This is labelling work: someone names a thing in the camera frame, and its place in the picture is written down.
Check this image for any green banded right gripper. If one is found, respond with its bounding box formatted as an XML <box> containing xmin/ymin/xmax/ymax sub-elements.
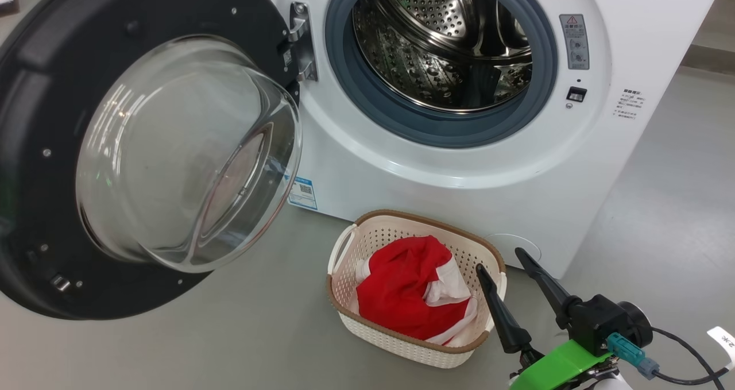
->
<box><xmin>475</xmin><ymin>247</ymin><xmax>624</xmax><ymax>390</ymax></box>

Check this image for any red and white garment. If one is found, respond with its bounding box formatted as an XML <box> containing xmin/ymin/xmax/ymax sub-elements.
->
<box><xmin>355</xmin><ymin>235</ymin><xmax>479</xmax><ymax>346</ymax></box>

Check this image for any dark round glass washer door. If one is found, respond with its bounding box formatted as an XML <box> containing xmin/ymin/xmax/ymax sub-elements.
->
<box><xmin>0</xmin><ymin>0</ymin><xmax>305</xmax><ymax>321</ymax></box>

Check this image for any cream perforated laundry basket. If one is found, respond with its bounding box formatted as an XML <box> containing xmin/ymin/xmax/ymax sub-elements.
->
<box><xmin>326</xmin><ymin>209</ymin><xmax>508</xmax><ymax>369</ymax></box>

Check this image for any white front-loading washing machine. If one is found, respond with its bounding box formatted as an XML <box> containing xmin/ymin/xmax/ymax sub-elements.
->
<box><xmin>253</xmin><ymin>0</ymin><xmax>727</xmax><ymax>279</ymax></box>

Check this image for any grey rubber door gasket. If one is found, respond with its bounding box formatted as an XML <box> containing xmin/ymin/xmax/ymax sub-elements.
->
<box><xmin>324</xmin><ymin>0</ymin><xmax>559</xmax><ymax>149</ymax></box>

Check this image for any metal door hinge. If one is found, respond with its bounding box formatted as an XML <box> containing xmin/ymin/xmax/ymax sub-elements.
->
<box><xmin>287</xmin><ymin>2</ymin><xmax>320</xmax><ymax>84</ymax></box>

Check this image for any round filter cover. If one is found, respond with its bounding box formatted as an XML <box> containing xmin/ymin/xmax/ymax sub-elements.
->
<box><xmin>485</xmin><ymin>233</ymin><xmax>542</xmax><ymax>265</ymax></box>

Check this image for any blue energy label sticker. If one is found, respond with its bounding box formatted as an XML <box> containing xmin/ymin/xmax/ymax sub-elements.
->
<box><xmin>287</xmin><ymin>176</ymin><xmax>318</xmax><ymax>211</ymax></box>

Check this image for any grey warning sticker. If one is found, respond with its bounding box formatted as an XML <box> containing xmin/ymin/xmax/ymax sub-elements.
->
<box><xmin>560</xmin><ymin>14</ymin><xmax>590</xmax><ymax>71</ymax></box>

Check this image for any perforated steel washer drum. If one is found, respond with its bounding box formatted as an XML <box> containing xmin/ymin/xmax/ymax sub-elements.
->
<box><xmin>351</xmin><ymin>0</ymin><xmax>533</xmax><ymax>114</ymax></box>

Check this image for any teal cable connector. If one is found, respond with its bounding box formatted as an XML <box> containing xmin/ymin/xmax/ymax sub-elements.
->
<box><xmin>607</xmin><ymin>333</ymin><xmax>661</xmax><ymax>380</ymax></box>

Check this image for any thin black camera cable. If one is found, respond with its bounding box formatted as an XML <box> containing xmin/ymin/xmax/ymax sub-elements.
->
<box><xmin>649</xmin><ymin>327</ymin><xmax>731</xmax><ymax>387</ymax></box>

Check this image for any white cable tag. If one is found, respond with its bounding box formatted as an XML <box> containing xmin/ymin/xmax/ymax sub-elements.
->
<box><xmin>706</xmin><ymin>326</ymin><xmax>735</xmax><ymax>371</ymax></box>

